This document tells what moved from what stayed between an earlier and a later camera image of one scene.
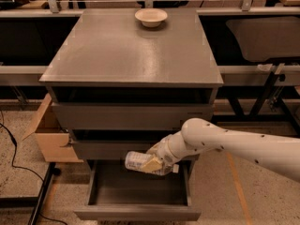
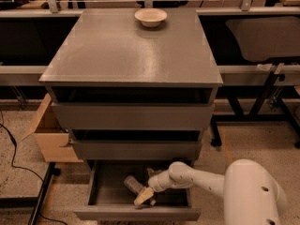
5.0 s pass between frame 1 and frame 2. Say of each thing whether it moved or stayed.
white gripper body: moved
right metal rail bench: stayed
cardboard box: stayed
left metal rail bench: stayed
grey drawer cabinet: stayed
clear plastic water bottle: moved
